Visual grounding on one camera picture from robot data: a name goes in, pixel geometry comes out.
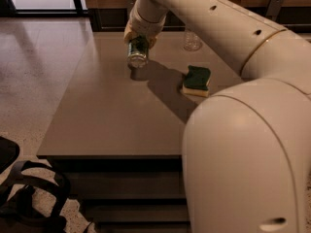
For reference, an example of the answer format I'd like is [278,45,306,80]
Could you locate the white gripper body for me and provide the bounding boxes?
[127,7,165,39]

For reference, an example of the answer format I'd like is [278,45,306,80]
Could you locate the green aluminium can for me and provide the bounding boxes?
[127,36,149,68]

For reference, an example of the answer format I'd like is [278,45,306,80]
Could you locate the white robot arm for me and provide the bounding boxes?
[125,0,311,233]

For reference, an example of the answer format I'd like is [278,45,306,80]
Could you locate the clear plastic water bottle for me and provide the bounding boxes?
[184,28,202,51]

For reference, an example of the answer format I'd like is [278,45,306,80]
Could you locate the green and yellow sponge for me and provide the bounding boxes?
[182,65,211,97]

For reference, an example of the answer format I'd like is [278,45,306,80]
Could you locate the grey drawer cabinet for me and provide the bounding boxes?
[37,32,241,233]

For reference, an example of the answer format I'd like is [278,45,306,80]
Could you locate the left metal shelf bracket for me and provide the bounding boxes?
[125,0,136,16]

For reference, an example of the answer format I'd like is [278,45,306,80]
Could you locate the metal shelf bracket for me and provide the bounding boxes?
[265,0,285,21]
[125,0,136,16]

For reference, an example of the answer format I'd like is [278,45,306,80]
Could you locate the right metal shelf bracket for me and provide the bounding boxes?
[265,0,285,21]

